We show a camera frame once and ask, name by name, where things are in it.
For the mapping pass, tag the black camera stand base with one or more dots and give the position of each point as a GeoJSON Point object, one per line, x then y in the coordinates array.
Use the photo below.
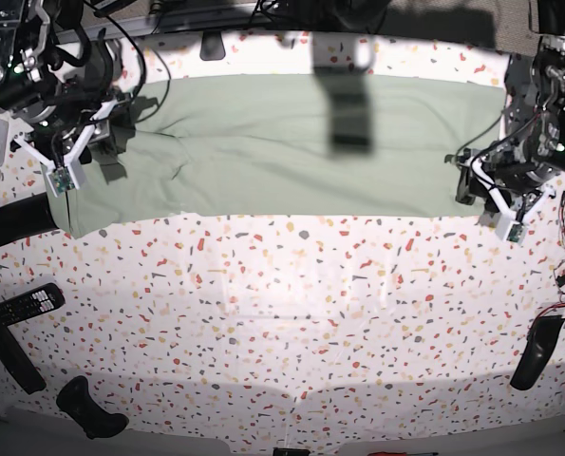
{"type": "Point", "coordinates": [212, 47]}

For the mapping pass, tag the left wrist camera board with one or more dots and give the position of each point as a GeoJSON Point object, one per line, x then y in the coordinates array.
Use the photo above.
{"type": "Point", "coordinates": [510, 230]}

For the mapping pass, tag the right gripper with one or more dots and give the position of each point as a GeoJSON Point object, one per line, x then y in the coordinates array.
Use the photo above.
{"type": "Point", "coordinates": [55, 146]}

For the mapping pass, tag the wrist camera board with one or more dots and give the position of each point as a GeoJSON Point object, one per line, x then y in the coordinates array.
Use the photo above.
{"type": "Point", "coordinates": [64, 179]}
{"type": "Point", "coordinates": [510, 230]}

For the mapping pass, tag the small black box bottom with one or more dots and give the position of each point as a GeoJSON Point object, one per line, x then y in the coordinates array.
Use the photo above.
{"type": "Point", "coordinates": [281, 451]}

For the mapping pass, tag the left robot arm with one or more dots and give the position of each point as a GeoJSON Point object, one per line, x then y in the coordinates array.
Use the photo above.
{"type": "Point", "coordinates": [534, 120]}

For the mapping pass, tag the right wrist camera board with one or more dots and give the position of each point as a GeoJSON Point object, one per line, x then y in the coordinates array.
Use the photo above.
{"type": "Point", "coordinates": [64, 179]}

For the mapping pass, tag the black curved handle right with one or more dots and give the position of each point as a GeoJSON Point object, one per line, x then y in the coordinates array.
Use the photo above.
{"type": "Point", "coordinates": [541, 343]}

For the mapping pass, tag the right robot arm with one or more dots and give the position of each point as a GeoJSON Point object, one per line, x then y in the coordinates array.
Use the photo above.
{"type": "Point", "coordinates": [60, 82]}

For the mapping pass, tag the black cylindrical speaker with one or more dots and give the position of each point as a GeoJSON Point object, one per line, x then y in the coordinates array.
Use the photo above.
{"type": "Point", "coordinates": [25, 218]}

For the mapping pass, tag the black TV remote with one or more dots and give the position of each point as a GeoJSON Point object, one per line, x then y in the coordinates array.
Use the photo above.
{"type": "Point", "coordinates": [39, 301]}

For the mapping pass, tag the light green T-shirt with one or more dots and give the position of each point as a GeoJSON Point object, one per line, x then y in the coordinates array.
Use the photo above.
{"type": "Point", "coordinates": [290, 145]}

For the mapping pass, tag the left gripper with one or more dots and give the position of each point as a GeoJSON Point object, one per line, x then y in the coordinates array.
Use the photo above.
{"type": "Point", "coordinates": [509, 189]}

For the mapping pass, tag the long black bar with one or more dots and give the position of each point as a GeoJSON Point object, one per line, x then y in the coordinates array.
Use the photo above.
{"type": "Point", "coordinates": [17, 363]}

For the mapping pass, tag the red handled screwdriver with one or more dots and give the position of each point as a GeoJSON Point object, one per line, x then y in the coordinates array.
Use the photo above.
{"type": "Point", "coordinates": [393, 453]}

